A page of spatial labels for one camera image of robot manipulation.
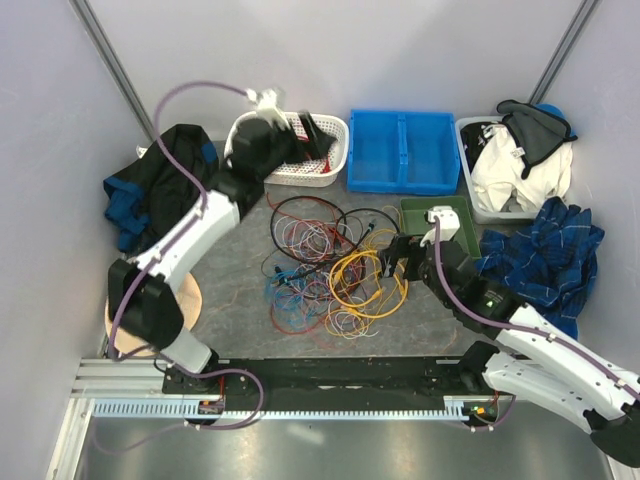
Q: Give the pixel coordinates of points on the blue cap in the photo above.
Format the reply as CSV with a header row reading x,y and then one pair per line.
x,y
555,111

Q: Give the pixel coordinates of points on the grey plastic tub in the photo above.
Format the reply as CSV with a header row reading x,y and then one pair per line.
x,y
467,133

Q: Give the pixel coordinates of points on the grey black-trimmed cloth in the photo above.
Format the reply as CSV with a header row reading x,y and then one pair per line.
x,y
536,133

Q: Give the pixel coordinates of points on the beige bucket hat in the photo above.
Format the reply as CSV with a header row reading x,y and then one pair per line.
x,y
190,300

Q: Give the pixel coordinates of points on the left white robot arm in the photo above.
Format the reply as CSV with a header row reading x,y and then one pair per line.
x,y
233,191

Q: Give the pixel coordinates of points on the blue divided plastic bin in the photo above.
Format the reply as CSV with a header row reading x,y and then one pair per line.
x,y
403,152

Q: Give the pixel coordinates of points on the black and blue jacket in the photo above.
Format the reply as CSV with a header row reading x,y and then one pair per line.
x,y
149,196

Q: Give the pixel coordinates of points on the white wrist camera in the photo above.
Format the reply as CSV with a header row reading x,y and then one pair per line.
x,y
444,218
266,106

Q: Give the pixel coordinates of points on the white garment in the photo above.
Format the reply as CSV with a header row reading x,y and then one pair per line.
x,y
496,175

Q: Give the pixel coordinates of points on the slotted cable duct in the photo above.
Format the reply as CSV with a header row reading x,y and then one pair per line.
x,y
448,410

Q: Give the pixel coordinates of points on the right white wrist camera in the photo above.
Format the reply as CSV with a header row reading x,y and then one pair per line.
x,y
444,218

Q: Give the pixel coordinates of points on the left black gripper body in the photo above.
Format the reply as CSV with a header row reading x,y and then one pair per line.
x,y
289,149

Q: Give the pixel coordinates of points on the white perforated plastic basket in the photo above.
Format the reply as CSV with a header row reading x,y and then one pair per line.
x,y
317,173

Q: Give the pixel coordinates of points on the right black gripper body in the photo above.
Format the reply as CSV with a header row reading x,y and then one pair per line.
x,y
409,246

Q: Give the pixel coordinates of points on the blue plaid shirt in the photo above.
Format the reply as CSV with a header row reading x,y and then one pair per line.
x,y
552,263

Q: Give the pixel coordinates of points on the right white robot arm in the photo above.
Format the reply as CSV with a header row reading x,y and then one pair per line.
x,y
525,355

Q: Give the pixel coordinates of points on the green plastic tray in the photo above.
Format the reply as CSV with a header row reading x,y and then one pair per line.
x,y
413,212

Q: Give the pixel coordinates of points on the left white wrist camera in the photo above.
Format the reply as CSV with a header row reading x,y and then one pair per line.
x,y
266,106

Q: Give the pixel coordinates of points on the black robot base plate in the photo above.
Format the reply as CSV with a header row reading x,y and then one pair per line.
x,y
332,381

